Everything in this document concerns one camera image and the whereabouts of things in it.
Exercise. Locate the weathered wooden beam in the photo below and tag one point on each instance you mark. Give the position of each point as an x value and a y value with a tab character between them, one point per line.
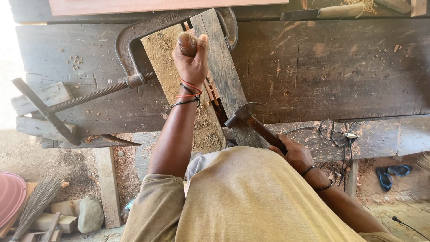
379	139

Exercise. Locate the person's left hand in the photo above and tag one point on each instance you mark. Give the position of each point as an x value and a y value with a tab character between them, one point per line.
192	67

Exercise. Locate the person's right hand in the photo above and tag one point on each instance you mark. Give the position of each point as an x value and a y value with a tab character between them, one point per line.
297	155

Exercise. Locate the reddish wooden workpiece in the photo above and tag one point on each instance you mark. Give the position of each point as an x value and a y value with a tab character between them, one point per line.
212	92

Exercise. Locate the thin wooden bench leg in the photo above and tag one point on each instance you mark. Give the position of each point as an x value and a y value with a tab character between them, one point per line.
352	178

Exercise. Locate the black wristband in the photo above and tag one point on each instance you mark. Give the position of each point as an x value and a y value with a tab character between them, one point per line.
188	101

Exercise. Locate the blue flip flop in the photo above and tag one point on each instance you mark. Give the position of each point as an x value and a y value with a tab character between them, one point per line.
384	179
399	170

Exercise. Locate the person's beige shirt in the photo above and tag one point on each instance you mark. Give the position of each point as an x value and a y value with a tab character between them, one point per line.
252	201

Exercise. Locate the small white plug adapter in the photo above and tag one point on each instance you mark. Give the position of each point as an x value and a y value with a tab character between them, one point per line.
352	135

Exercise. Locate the pile of wood shavings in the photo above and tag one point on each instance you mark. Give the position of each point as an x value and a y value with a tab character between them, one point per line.
361	4

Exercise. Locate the pink plastic basin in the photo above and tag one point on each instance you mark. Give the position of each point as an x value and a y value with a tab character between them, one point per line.
10	198

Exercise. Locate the heap of pale wood offcuts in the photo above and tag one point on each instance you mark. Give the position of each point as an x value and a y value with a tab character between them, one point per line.
57	221

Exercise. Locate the long reddish wooden board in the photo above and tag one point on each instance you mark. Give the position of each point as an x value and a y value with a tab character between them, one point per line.
151	6

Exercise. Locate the pointed dark wooden wedge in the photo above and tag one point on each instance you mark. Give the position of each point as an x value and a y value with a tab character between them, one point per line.
100	141

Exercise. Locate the pale wooden batten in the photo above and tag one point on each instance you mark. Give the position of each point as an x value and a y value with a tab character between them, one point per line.
403	5

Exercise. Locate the stick broom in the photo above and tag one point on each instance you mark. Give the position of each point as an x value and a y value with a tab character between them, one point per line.
35	205

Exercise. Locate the pale wooden post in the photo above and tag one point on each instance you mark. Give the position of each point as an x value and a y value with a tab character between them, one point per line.
108	188

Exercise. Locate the grey stone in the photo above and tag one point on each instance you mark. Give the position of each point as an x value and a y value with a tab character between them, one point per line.
90	215

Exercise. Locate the grey wooden block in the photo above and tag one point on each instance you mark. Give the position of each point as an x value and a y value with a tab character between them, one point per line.
40	127
43	97

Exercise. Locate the straw bristles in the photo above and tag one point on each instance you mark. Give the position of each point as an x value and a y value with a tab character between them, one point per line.
424	162

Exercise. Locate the dark grey weathered plank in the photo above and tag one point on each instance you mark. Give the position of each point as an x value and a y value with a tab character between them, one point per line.
220	60

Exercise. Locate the sawdust covered tan wooden board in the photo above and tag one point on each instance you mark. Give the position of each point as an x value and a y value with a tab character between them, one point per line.
161	53

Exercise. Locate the thin black bangle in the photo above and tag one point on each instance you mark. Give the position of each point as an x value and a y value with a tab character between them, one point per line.
308	169
326	186

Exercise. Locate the large rusty iron C-clamp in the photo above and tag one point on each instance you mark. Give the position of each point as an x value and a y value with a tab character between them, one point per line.
122	47

